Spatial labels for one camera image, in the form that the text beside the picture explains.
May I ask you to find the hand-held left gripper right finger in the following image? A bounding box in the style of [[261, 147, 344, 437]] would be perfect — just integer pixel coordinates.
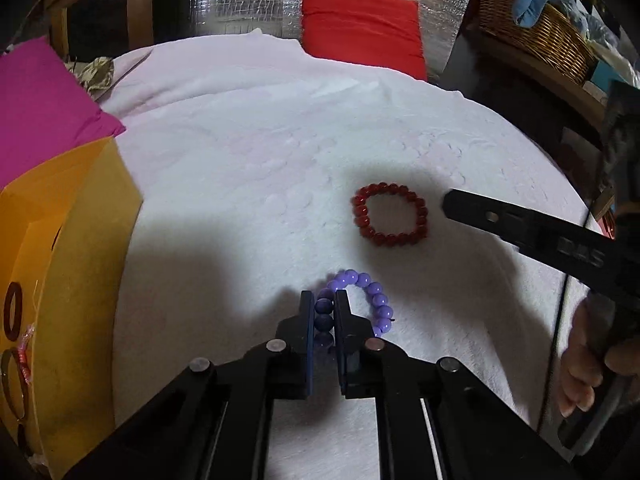
[[335, 290, 586, 480]]

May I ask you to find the pale pink blanket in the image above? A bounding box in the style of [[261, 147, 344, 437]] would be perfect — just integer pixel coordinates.
[[97, 27, 601, 480]]

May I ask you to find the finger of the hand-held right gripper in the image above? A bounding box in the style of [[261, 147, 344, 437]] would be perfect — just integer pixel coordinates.
[[442, 187, 621, 288]]

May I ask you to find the purple bead bracelet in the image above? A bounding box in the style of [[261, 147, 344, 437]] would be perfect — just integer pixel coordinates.
[[314, 269, 396, 356]]

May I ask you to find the magenta cushion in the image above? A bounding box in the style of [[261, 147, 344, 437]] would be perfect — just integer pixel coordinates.
[[0, 37, 126, 188]]

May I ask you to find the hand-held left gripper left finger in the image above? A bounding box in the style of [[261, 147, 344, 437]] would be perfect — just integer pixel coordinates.
[[65, 290, 317, 480]]

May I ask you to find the orange cardboard box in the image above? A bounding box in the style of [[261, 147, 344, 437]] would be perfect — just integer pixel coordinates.
[[0, 137, 143, 480]]

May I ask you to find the floral cloth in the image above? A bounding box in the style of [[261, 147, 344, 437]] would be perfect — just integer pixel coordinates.
[[65, 56, 116, 101]]

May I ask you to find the red cushion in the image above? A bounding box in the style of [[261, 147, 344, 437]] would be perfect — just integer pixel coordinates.
[[300, 0, 428, 81]]

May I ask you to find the dark hair tie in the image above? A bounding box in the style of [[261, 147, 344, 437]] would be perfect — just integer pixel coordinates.
[[2, 282, 24, 337]]

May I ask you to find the person's right hand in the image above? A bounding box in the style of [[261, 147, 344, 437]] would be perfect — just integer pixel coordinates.
[[559, 300, 640, 417]]

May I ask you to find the pink and white bead bracelet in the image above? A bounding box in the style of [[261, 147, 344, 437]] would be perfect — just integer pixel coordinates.
[[1, 346, 35, 421]]

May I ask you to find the wicker basket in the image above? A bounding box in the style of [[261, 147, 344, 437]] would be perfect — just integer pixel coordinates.
[[477, 0, 598, 86]]

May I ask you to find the wooden shelf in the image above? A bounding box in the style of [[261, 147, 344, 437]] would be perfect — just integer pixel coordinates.
[[465, 25, 616, 131]]

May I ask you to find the red bead bracelet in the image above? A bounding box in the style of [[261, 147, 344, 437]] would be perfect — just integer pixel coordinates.
[[351, 182, 431, 247]]

